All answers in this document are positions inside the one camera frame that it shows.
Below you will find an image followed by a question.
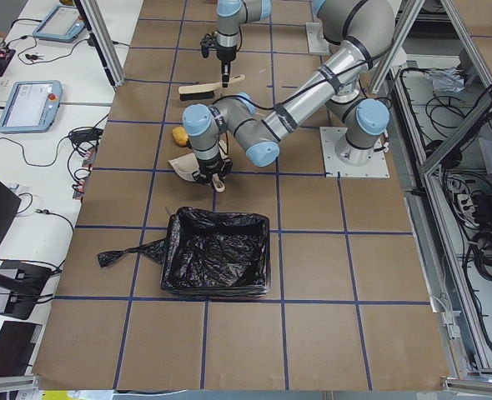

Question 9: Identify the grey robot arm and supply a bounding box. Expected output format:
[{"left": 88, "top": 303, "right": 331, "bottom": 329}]
[
  {"left": 182, "top": 1, "right": 395, "bottom": 192},
  {"left": 200, "top": 0, "right": 272, "bottom": 88}
]

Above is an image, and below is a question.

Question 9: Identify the brown potato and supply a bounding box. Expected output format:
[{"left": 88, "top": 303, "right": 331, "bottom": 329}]
[{"left": 172, "top": 126, "right": 188, "bottom": 147}]

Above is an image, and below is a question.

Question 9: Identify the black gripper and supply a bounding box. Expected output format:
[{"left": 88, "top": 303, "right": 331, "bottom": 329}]
[
  {"left": 192, "top": 155, "right": 233, "bottom": 185},
  {"left": 200, "top": 32, "right": 238, "bottom": 87}
]

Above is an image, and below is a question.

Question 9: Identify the blue teach pendant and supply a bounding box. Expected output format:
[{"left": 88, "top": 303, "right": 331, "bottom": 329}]
[
  {"left": 33, "top": 5, "right": 85, "bottom": 43},
  {"left": 0, "top": 80, "right": 63, "bottom": 134}
]

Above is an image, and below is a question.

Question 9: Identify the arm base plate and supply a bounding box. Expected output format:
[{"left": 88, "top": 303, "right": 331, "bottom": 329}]
[
  {"left": 305, "top": 22, "right": 331, "bottom": 56},
  {"left": 319, "top": 127, "right": 389, "bottom": 179}
]

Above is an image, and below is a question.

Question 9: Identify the black power adapter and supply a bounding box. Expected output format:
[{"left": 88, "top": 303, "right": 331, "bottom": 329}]
[{"left": 68, "top": 127, "right": 103, "bottom": 144}]

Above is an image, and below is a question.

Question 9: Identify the white plastic dustpan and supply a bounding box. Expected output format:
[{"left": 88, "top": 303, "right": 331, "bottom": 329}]
[{"left": 168, "top": 152, "right": 225, "bottom": 193}]

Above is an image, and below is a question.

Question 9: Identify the bin with black bag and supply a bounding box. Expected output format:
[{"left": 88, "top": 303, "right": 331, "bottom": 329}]
[{"left": 97, "top": 207, "right": 271, "bottom": 297}]

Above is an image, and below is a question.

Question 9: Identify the aluminium frame post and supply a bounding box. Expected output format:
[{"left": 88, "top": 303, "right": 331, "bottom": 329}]
[{"left": 74, "top": 0, "right": 125, "bottom": 88}]

